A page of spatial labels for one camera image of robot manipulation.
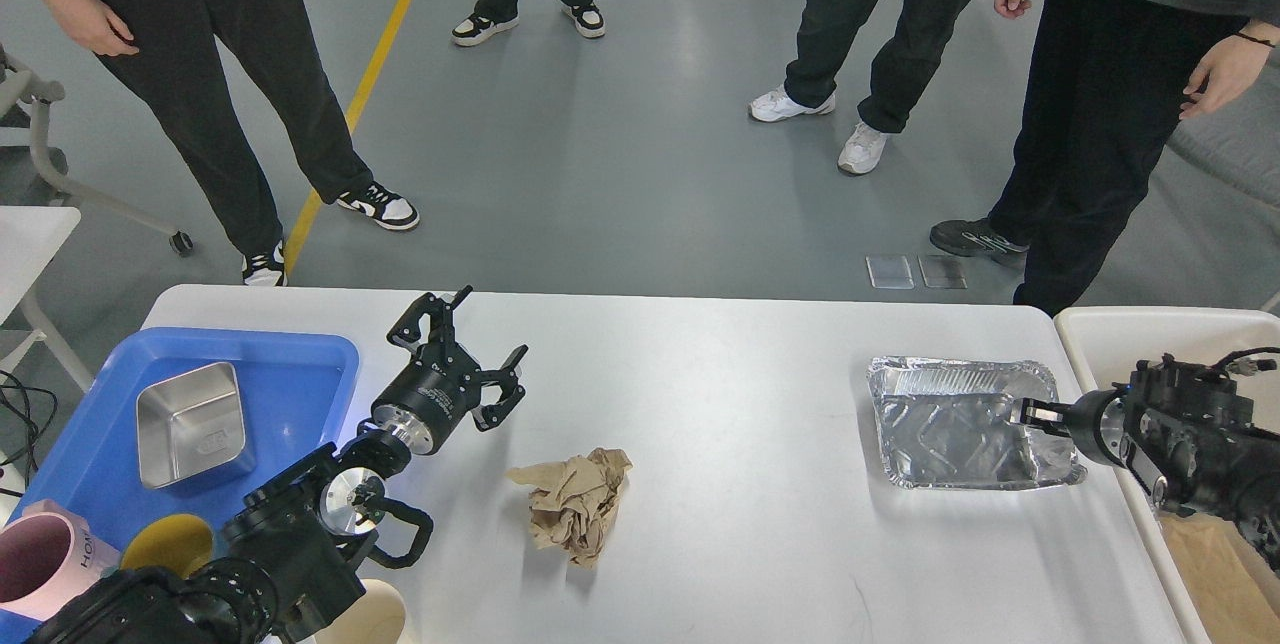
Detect stainless steel rectangular tray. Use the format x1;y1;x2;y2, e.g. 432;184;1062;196
136;361;256;490

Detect brown paper bag in bin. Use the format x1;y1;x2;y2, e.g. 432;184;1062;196
1158;513;1279;643

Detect person in grey sweater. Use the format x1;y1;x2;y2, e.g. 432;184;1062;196
929;0;1279;316

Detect clear floor marker plate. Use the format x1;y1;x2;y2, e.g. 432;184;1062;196
865;255;915;291

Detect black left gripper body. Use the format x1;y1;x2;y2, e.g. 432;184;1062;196
371;362;485;455

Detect teal mug yellow inside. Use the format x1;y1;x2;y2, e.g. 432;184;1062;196
118;513;215;577

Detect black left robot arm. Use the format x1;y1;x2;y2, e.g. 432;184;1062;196
29;291;527;643

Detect black cables at left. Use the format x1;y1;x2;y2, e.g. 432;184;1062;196
0;370;59;495

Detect white side table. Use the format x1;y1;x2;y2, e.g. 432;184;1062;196
1;205;93;392

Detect blue plastic tray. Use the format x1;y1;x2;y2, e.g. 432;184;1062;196
0;326;362;644

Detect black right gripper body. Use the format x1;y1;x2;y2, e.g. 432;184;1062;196
1062;389;1126;469

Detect grey wheeled chair base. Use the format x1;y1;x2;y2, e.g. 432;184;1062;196
0;44;195;256

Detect person with white sneakers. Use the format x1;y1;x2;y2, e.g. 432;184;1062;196
749;0;1012;175

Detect person in beige top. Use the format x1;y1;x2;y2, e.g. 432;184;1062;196
42;0;420;287

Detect beige paper cup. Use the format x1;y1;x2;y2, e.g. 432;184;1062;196
314;579;415;643

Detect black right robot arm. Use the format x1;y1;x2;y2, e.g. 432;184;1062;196
1010;347;1279;571

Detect pink ribbed mug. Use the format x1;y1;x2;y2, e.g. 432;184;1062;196
1;499;122;622

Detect white plastic bin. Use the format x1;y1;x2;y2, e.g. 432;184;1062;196
1053;306;1279;643

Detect aluminium foil container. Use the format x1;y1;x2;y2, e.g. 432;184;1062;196
867;356;1088;492

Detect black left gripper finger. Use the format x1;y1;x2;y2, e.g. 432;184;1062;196
466;344;529;433
387;287;475;370

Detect brown paper napkin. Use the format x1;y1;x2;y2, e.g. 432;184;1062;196
506;448;632;570

